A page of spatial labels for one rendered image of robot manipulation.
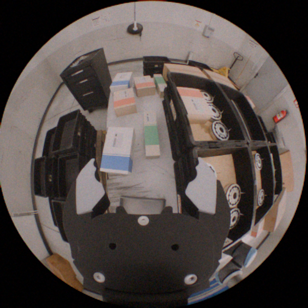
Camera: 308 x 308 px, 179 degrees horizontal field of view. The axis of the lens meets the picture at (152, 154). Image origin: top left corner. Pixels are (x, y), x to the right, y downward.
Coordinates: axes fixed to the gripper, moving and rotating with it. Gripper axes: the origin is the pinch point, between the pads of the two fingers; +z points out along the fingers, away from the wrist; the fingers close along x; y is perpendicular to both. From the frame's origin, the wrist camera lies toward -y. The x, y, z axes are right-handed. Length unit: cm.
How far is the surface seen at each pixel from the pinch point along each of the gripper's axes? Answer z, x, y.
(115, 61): 280, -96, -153
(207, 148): 11.5, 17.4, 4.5
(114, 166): 19.2, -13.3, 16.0
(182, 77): 40.9, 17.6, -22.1
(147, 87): 55, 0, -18
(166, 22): 207, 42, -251
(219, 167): 15.4, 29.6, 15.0
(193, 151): 10.7, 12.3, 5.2
